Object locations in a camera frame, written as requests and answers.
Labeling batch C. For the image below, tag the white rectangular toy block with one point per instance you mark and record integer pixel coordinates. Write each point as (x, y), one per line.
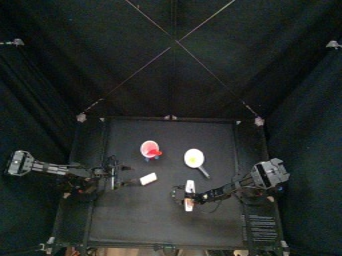
(149, 178)

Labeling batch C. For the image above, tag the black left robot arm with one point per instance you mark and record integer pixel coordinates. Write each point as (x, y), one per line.
(49, 168)

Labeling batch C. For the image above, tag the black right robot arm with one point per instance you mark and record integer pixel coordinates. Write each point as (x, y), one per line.
(268, 174)

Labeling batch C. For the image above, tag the small blue toy piece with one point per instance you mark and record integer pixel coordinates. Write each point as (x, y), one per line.
(148, 159)

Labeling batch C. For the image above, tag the red bowl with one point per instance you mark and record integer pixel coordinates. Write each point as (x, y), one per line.
(148, 147)

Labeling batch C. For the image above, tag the red toy piece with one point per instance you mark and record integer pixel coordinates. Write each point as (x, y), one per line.
(156, 153)

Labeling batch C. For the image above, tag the yellow toy fruit piece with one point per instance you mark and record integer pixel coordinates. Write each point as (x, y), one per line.
(193, 160)

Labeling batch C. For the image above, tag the black printed label sheet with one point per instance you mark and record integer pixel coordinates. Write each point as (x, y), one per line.
(263, 228)

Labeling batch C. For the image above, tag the grey metal frame clamp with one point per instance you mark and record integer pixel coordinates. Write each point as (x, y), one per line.
(333, 44)
(81, 117)
(170, 117)
(260, 121)
(46, 247)
(17, 42)

